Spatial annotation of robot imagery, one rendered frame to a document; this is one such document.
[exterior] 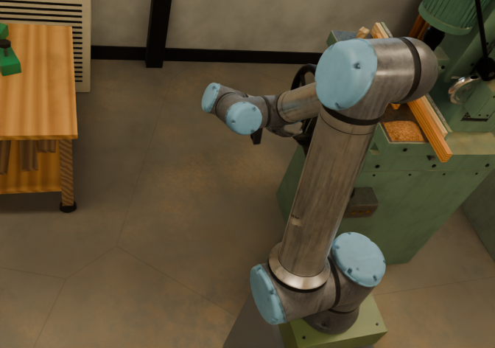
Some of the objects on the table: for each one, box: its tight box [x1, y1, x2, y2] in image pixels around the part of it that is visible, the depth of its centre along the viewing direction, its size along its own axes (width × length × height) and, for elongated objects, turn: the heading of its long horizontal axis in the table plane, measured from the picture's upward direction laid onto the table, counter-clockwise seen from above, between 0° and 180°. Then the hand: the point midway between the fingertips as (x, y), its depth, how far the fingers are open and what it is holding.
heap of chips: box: [382, 121, 425, 141], centre depth 165 cm, size 8×12×3 cm
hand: (297, 131), depth 170 cm, fingers closed
